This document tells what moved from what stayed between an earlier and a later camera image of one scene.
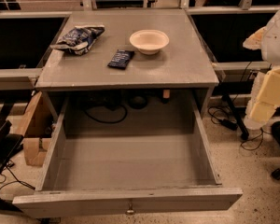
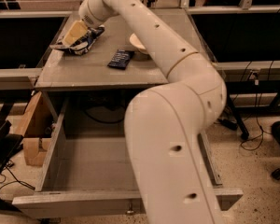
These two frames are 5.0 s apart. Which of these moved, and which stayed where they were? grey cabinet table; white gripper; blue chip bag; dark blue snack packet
Moved: white gripper
Stayed: blue chip bag; dark blue snack packet; grey cabinet table
